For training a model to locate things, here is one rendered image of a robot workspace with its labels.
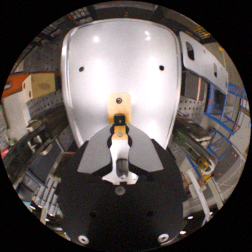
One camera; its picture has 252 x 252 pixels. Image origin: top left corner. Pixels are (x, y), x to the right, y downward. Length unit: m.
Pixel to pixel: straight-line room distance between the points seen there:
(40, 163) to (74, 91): 0.58
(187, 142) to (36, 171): 0.74
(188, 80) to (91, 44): 0.21
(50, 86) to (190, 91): 0.28
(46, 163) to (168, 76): 0.75
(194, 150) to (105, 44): 0.25
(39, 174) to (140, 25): 0.77
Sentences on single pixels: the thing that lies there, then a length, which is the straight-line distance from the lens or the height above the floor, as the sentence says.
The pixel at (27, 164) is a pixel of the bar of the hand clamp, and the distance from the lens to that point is 0.15.
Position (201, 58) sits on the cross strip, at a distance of 0.24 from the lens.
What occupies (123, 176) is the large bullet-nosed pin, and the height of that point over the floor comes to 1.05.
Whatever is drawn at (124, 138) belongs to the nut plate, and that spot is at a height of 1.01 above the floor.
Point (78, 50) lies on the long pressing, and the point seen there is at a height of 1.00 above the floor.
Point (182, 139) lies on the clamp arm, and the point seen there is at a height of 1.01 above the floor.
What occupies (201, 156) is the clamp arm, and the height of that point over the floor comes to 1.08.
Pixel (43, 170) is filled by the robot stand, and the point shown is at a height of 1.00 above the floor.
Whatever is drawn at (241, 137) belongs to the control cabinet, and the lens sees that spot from 7.98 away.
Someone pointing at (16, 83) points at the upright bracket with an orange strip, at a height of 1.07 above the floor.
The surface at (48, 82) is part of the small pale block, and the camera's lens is 0.15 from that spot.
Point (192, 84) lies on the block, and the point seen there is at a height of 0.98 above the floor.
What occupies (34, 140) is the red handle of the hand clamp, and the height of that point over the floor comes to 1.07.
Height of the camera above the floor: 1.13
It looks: 61 degrees down
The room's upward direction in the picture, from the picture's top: 174 degrees clockwise
